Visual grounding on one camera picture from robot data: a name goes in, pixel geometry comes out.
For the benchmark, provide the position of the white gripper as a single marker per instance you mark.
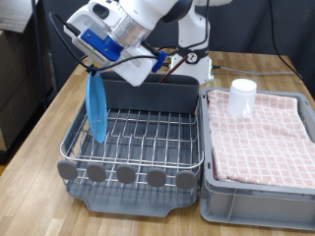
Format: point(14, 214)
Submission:
point(134, 69)

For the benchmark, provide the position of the blue plastic plate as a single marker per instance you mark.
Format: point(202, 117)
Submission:
point(96, 108)

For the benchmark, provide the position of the white mug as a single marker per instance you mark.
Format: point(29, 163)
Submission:
point(241, 98)

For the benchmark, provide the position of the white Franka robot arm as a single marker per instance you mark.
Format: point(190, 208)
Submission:
point(193, 32)

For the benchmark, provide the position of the black metal pole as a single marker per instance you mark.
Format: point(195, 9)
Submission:
point(38, 49)

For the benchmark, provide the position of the dark grey cutlery holder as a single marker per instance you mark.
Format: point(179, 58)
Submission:
point(164, 95)

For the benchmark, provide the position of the grey brown board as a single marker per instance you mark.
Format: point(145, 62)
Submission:
point(13, 13)

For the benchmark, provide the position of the grey drain tray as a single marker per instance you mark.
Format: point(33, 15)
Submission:
point(131, 203)

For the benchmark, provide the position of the pink checkered cloth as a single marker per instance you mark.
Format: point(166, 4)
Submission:
point(236, 147)

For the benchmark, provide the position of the black backdrop curtain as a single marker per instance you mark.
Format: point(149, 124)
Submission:
point(249, 23)

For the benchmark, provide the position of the grey plastic crate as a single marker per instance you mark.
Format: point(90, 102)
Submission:
point(262, 209)

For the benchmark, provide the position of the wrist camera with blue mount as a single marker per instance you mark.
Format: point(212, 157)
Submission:
point(101, 44)

